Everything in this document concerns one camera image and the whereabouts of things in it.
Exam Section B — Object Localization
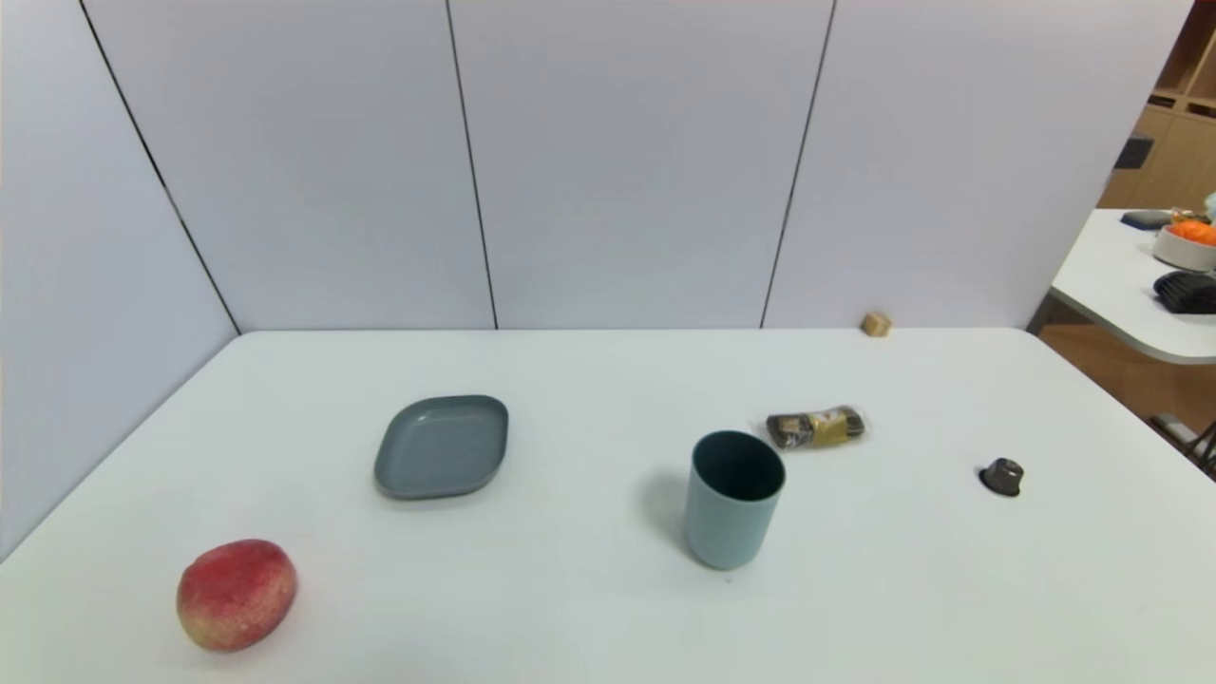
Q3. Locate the metal chair base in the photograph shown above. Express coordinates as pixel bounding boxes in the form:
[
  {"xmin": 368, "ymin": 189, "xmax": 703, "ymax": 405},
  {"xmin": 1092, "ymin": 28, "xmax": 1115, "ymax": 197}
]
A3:
[{"xmin": 1149, "ymin": 411, "xmax": 1216, "ymax": 476}]

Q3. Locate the black ribbed object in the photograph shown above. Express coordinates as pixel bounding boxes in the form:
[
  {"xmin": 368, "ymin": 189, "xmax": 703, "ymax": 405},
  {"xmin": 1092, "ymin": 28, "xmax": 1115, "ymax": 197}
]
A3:
[{"xmin": 1153, "ymin": 271, "xmax": 1216, "ymax": 315}]

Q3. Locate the light blue plastic cup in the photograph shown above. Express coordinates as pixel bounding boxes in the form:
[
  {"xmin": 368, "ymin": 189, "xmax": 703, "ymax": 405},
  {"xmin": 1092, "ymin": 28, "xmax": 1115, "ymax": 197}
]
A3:
[{"xmin": 684, "ymin": 430, "xmax": 788, "ymax": 572}]

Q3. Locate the small dark metal cap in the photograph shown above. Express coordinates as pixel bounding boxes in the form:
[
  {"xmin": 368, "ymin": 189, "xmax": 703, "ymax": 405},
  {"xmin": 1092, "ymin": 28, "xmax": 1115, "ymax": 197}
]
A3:
[{"xmin": 978, "ymin": 457, "xmax": 1025, "ymax": 498}]

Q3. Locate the grey-blue square plate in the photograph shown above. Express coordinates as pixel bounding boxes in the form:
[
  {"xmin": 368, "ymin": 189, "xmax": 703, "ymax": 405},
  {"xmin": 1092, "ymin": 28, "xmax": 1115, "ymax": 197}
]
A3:
[{"xmin": 373, "ymin": 394, "xmax": 510, "ymax": 501}]

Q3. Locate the white bowl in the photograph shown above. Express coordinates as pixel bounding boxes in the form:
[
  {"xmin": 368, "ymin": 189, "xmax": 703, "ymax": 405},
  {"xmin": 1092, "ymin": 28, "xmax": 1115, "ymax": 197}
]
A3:
[{"xmin": 1152, "ymin": 224, "xmax": 1216, "ymax": 273}]

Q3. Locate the white side table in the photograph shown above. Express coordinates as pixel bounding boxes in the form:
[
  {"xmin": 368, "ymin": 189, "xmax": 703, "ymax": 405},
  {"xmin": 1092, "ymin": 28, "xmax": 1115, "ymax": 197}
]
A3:
[{"xmin": 1026, "ymin": 207, "xmax": 1216, "ymax": 366}]

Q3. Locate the clear-wrapped brown snack packet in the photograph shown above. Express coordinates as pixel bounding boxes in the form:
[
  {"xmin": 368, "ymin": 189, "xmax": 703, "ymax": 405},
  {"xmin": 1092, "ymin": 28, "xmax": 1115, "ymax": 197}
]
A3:
[{"xmin": 765, "ymin": 405, "xmax": 867, "ymax": 450}]

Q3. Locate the wooden shelf cabinet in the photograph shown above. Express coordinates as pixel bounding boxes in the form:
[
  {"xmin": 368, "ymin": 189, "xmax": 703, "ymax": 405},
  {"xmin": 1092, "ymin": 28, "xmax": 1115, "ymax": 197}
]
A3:
[{"xmin": 1099, "ymin": 0, "xmax": 1216, "ymax": 212}]

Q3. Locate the red yellow mango fruit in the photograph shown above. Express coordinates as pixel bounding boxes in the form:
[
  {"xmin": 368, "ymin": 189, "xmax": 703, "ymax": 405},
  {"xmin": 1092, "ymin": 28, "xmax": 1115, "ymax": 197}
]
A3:
[{"xmin": 176, "ymin": 539, "xmax": 299, "ymax": 654}]

